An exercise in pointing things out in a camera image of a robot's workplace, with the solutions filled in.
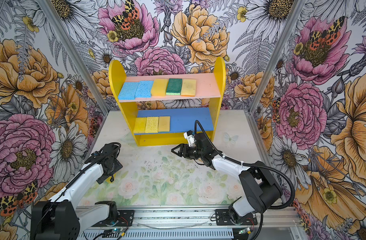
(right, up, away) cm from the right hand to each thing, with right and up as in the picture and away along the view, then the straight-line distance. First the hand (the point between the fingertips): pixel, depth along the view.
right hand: (175, 155), depth 82 cm
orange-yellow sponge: (-8, +17, +11) cm, 22 cm away
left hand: (-36, -11, +1) cm, 37 cm away
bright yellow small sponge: (-22, +16, +10) cm, 30 cm away
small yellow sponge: (-32, -10, -8) cm, 34 cm away
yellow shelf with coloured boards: (-15, +30, +45) cm, 56 cm away
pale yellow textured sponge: (-15, +16, +11) cm, 25 cm away
